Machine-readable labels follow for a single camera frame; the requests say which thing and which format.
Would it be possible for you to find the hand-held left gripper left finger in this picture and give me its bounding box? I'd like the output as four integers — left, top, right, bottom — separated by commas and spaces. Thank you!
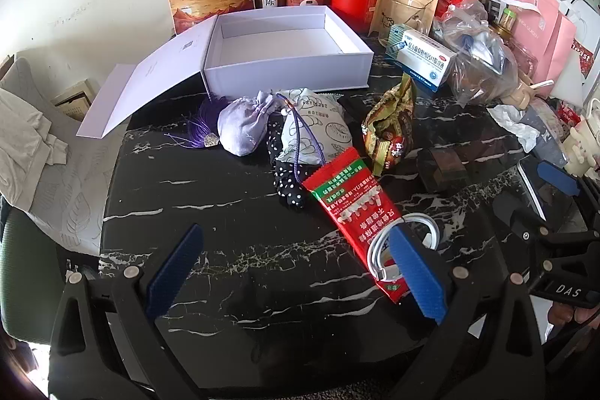
49, 223, 207, 400

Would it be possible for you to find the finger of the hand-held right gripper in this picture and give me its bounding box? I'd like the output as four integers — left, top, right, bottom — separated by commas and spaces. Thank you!
534, 161, 589, 200
510, 210, 600, 252

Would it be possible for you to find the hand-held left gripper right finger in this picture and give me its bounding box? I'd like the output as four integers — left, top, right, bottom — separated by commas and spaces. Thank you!
389, 226, 548, 400

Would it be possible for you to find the white cable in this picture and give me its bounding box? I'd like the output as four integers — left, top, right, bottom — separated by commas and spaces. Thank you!
367, 214, 441, 283

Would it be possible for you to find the small dark square box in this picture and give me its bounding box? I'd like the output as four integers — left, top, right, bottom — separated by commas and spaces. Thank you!
417, 148, 470, 193

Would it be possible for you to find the red snack packet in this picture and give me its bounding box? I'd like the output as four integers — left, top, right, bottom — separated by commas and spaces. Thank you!
301, 147, 413, 304

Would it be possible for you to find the black polka dot scrunchie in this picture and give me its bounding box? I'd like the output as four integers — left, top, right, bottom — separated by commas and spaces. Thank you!
268, 136, 310, 210

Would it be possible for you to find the green gold snack bag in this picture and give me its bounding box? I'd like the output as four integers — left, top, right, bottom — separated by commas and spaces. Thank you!
361, 73, 417, 176

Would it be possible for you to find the purple sachet with tassel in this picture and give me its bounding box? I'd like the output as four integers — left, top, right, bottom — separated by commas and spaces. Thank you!
187, 90, 325, 169

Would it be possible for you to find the white gift box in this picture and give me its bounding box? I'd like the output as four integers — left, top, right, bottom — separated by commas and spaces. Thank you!
76, 5, 374, 139

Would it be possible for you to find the person's right hand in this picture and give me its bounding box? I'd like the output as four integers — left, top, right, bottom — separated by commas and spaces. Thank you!
548, 301, 600, 335

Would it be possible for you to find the black phone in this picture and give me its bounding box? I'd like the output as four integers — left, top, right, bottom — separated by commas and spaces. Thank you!
517, 156, 579, 220

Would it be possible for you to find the cream toy figure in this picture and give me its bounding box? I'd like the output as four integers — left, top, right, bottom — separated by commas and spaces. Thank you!
565, 97, 600, 176

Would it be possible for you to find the small red white packet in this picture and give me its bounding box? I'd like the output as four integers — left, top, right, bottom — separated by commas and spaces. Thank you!
555, 105, 582, 133

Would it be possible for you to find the crumpled white tissue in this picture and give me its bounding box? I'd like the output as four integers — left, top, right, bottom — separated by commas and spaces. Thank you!
487, 105, 540, 152

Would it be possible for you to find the wooden toy figure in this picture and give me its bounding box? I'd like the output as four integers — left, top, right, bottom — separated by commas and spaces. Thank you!
501, 72, 554, 108

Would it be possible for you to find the leaf pattern blanket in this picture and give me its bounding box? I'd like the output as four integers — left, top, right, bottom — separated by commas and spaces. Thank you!
0, 57, 129, 258

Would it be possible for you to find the clear plastic bag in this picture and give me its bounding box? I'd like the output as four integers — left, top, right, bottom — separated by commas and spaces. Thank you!
431, 0, 519, 108

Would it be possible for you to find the green chair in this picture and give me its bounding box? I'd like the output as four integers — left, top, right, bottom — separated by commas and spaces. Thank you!
0, 205, 71, 345

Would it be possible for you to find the white paper bag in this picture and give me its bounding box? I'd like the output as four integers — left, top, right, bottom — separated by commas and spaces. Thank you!
558, 0, 600, 77

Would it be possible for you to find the pink paper bag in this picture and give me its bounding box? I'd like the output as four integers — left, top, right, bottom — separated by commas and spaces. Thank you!
508, 0, 577, 84

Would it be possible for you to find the white printed packet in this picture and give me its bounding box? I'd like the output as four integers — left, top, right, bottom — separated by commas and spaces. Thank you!
276, 87, 353, 166

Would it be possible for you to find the white blue medicine box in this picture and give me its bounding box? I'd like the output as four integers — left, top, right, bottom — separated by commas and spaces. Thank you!
385, 24, 458, 93

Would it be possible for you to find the grey white cloth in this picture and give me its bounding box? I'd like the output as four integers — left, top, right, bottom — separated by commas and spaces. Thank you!
0, 88, 71, 211

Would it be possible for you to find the clear glass mug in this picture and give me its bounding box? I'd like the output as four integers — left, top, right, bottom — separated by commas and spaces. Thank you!
377, 0, 429, 47

